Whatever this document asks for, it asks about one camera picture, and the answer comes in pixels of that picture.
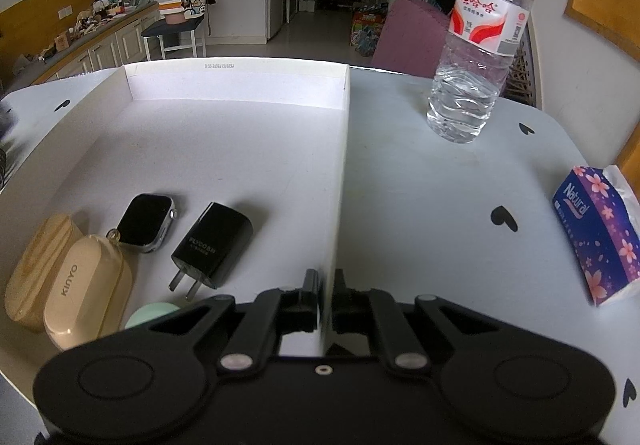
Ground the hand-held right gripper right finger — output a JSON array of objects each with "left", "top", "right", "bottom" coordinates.
[{"left": 332, "top": 268, "right": 507, "bottom": 374}]

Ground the clear water bottle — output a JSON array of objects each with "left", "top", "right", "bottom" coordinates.
[{"left": 426, "top": 0, "right": 535, "bottom": 144}]

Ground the wooden lid oval box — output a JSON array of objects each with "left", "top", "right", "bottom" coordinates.
[{"left": 4, "top": 214, "right": 85, "bottom": 332}]

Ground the beige oval plastic case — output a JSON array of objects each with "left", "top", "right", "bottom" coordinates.
[{"left": 42, "top": 234, "right": 133, "bottom": 352}]

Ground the wooden lattice rack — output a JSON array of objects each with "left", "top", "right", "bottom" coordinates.
[{"left": 500, "top": 39, "right": 544, "bottom": 106}]

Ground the mint green round case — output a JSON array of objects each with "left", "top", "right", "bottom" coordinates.
[{"left": 124, "top": 301, "right": 182, "bottom": 331}]

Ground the cluttered counter cabinet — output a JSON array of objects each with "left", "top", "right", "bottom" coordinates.
[{"left": 10, "top": 0, "right": 161, "bottom": 86}]

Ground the white cardboard box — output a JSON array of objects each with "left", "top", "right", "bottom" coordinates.
[{"left": 0, "top": 57, "right": 351, "bottom": 431}]

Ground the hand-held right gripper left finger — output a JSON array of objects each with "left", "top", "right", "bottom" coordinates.
[{"left": 144, "top": 269, "right": 322, "bottom": 374}]

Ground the pink white container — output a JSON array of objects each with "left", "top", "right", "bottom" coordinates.
[{"left": 159, "top": 0, "right": 187, "bottom": 26}]

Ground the black plug charger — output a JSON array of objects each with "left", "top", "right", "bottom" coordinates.
[{"left": 168, "top": 201, "right": 254, "bottom": 302}]

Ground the black smartwatch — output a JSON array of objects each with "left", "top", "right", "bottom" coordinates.
[{"left": 106, "top": 193, "right": 179, "bottom": 254}]

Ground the purple floral tissue pack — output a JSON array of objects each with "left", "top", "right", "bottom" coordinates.
[{"left": 552, "top": 165, "right": 640, "bottom": 308}]

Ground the small side table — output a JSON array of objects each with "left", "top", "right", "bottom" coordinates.
[{"left": 141, "top": 15, "right": 208, "bottom": 60}]

